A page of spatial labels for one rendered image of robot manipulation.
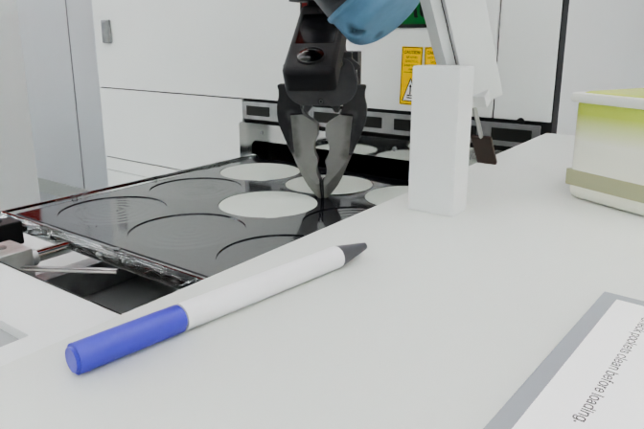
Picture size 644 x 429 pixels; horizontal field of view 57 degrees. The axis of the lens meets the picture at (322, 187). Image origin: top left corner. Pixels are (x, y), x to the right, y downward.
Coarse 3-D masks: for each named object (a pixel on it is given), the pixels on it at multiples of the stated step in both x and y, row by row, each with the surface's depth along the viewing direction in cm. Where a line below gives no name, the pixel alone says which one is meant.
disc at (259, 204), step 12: (252, 192) 65; (264, 192) 65; (276, 192) 65; (288, 192) 65; (228, 204) 61; (240, 204) 61; (252, 204) 61; (264, 204) 61; (276, 204) 61; (288, 204) 61; (300, 204) 61; (312, 204) 61; (252, 216) 57; (264, 216) 57; (276, 216) 57
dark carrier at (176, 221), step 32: (256, 160) 82; (128, 192) 65; (160, 192) 66; (192, 192) 66; (224, 192) 66; (64, 224) 54; (96, 224) 54; (128, 224) 54; (160, 224) 54; (192, 224) 54; (224, 224) 54; (256, 224) 54; (288, 224) 54; (320, 224) 54; (160, 256) 46; (192, 256) 46; (224, 256) 47; (256, 256) 47
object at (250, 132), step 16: (240, 128) 90; (256, 128) 88; (272, 128) 86; (320, 128) 82; (240, 144) 90; (256, 144) 90; (320, 144) 81; (368, 144) 77; (384, 144) 75; (400, 144) 74
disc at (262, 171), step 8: (232, 168) 78; (240, 168) 78; (248, 168) 78; (256, 168) 78; (264, 168) 78; (272, 168) 78; (280, 168) 78; (288, 168) 78; (296, 168) 78; (232, 176) 73; (240, 176) 73; (248, 176) 73; (256, 176) 73; (264, 176) 73; (272, 176) 73; (280, 176) 73; (288, 176) 73
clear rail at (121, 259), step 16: (32, 224) 53; (48, 240) 52; (64, 240) 50; (80, 240) 49; (96, 256) 48; (112, 256) 46; (128, 256) 46; (144, 272) 44; (160, 272) 43; (176, 272) 42; (176, 288) 43
